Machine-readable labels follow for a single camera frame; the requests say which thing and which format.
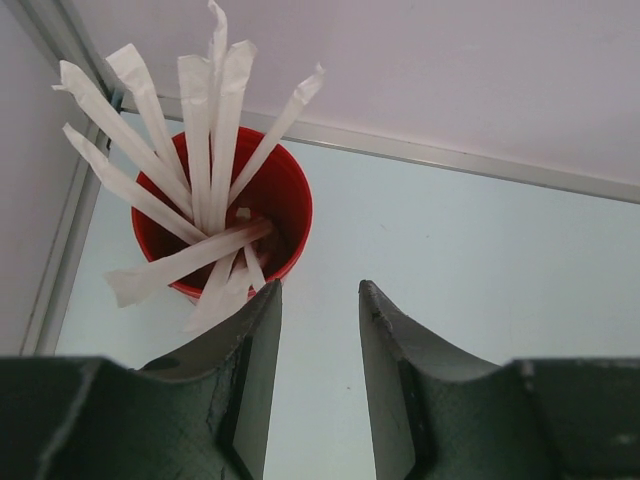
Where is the aluminium frame post left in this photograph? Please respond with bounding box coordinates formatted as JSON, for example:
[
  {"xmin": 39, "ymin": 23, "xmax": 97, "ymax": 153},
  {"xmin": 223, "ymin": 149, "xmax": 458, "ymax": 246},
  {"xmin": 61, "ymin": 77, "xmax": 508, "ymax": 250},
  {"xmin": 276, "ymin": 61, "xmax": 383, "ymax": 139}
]
[{"xmin": 9, "ymin": 0, "xmax": 131, "ymax": 151}]

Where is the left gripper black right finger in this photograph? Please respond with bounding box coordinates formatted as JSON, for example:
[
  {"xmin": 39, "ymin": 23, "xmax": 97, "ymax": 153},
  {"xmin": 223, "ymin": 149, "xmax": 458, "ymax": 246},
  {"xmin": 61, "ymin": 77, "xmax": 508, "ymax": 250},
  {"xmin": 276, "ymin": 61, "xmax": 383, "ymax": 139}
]
[{"xmin": 359, "ymin": 280, "xmax": 639, "ymax": 479}]

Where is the red plastic cup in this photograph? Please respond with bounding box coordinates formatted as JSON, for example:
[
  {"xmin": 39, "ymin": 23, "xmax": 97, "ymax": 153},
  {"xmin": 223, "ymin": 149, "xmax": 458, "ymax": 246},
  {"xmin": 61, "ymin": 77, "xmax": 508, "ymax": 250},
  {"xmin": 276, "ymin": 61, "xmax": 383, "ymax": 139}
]
[{"xmin": 131, "ymin": 127, "xmax": 313, "ymax": 304}]

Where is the wrapped white straw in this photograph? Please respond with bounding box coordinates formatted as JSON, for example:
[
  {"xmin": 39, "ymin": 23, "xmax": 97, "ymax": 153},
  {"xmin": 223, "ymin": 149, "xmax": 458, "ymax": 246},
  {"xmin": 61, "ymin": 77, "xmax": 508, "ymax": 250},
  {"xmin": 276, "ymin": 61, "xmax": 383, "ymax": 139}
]
[
  {"xmin": 104, "ymin": 218, "xmax": 274, "ymax": 308},
  {"xmin": 177, "ymin": 55, "xmax": 211, "ymax": 233},
  {"xmin": 228, "ymin": 63, "xmax": 326, "ymax": 205},
  {"xmin": 62, "ymin": 123, "xmax": 206, "ymax": 245},
  {"xmin": 208, "ymin": 0, "xmax": 228, "ymax": 137},
  {"xmin": 208, "ymin": 40, "xmax": 257, "ymax": 234},
  {"xmin": 183, "ymin": 244, "xmax": 271, "ymax": 333},
  {"xmin": 53, "ymin": 60, "xmax": 193, "ymax": 220},
  {"xmin": 106, "ymin": 44, "xmax": 190, "ymax": 191}
]

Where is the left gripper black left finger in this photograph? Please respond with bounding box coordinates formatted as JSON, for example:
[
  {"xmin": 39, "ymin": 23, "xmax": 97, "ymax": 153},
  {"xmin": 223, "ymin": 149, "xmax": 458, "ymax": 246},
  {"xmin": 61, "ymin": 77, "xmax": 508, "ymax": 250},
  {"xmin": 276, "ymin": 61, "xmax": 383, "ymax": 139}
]
[{"xmin": 1, "ymin": 281, "xmax": 282, "ymax": 479}]

